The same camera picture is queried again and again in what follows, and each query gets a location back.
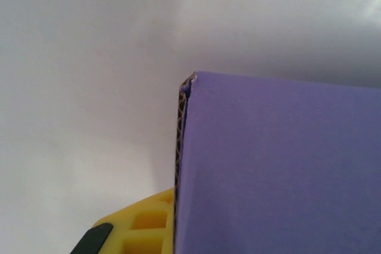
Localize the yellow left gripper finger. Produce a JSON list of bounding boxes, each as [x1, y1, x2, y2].
[[70, 187, 176, 254]]

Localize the purple corrugated paper box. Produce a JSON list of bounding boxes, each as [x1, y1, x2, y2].
[[174, 71, 381, 254]]

